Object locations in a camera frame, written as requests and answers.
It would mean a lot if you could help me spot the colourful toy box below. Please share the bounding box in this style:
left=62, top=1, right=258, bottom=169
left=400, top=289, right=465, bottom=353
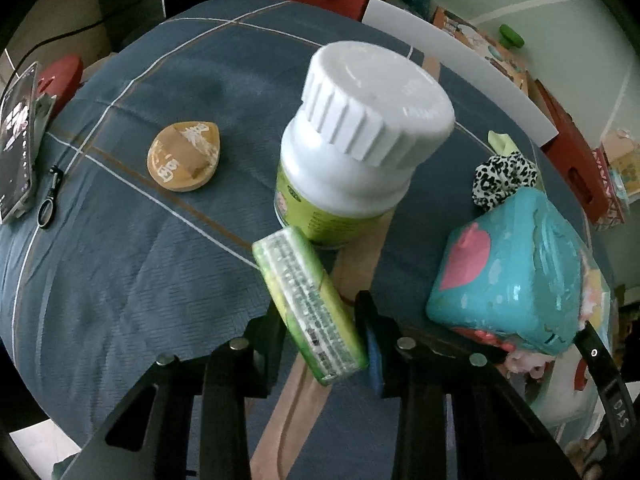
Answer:
left=432, top=6, right=530, bottom=96

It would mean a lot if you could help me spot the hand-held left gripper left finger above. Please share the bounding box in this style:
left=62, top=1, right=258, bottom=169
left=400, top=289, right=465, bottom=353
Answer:
left=67, top=304, right=288, bottom=480

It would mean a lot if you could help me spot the long green box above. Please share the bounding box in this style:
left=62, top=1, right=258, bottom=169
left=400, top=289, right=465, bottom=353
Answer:
left=251, top=226, right=371, bottom=387

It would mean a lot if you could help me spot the leopard print scrunchie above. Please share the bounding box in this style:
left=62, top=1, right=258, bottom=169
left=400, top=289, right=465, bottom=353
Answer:
left=472, top=154, right=538, bottom=211

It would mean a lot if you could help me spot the red white patterned box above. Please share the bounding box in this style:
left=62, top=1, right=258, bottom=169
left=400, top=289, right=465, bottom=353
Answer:
left=592, top=130, right=633, bottom=231

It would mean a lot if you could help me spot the orange teardrop packet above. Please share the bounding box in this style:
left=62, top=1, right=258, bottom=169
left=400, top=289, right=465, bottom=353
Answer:
left=146, top=120, right=221, bottom=193

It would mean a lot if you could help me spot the thin black floor cable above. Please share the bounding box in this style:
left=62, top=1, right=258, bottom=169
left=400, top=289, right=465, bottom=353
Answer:
left=10, top=10, right=111, bottom=66

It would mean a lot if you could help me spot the white board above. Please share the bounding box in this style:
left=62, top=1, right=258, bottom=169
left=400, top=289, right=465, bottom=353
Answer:
left=361, top=0, right=559, bottom=148

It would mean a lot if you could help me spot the smartphone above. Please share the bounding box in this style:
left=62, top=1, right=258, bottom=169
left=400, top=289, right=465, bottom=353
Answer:
left=0, top=61, right=40, bottom=225

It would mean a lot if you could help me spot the light green cloth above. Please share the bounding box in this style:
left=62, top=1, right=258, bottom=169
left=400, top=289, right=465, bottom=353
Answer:
left=487, top=131, right=521, bottom=157

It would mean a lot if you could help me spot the teal wet wipes pack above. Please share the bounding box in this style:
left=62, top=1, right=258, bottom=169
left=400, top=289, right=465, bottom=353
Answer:
left=425, top=187, right=613, bottom=358

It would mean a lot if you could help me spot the red round case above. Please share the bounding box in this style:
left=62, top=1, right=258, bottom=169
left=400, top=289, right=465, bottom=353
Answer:
left=36, top=55, right=85, bottom=111

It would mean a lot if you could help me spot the red cardboard box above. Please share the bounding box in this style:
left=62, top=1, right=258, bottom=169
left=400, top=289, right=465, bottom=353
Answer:
left=530, top=80, right=626, bottom=225

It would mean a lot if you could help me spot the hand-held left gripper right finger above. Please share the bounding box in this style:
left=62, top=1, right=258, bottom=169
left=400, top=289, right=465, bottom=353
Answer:
left=354, top=291, right=571, bottom=480

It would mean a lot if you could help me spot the black key ring clip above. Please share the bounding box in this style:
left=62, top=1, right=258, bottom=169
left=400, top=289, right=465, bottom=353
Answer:
left=37, top=166, right=63, bottom=230

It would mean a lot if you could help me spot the white bottle with green label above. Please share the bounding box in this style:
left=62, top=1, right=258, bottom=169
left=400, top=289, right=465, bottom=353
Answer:
left=274, top=42, right=456, bottom=251

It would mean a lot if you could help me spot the green dumbbell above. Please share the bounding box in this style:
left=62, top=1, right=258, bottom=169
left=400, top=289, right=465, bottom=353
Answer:
left=498, top=24, right=525, bottom=50

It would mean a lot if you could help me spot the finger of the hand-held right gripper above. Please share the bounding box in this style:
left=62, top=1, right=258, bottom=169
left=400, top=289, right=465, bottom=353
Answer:
left=575, top=321, right=615, bottom=386

